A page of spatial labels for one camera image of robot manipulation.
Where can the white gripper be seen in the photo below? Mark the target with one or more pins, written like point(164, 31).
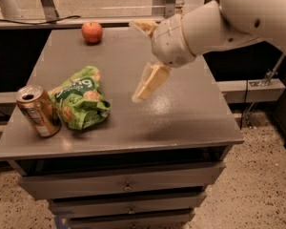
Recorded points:
point(171, 42)

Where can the green rice chip bag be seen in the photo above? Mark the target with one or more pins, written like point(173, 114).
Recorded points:
point(79, 100)

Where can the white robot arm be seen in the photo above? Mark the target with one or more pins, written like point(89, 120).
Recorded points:
point(214, 27)

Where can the orange soda can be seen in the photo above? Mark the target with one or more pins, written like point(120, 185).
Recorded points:
point(35, 104)

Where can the grey metal railing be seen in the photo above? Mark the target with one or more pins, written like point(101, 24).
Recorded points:
point(72, 22)

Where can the red apple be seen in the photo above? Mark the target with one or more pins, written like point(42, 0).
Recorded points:
point(92, 32)

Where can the grey drawer cabinet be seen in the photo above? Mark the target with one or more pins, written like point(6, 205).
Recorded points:
point(186, 121)

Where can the top grey drawer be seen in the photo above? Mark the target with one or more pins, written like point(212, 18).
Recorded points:
point(121, 181)

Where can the grey drawer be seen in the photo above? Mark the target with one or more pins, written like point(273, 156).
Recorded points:
point(127, 205)
point(134, 221)
point(121, 181)

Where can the middle grey drawer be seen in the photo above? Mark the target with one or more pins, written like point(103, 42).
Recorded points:
point(127, 205)

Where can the bottom grey drawer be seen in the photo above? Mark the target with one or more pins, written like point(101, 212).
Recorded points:
point(134, 221)

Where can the metal bracket post right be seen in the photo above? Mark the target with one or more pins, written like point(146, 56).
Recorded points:
point(170, 0)

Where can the metal bracket post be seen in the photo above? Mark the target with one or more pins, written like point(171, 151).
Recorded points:
point(170, 0)
point(49, 9)

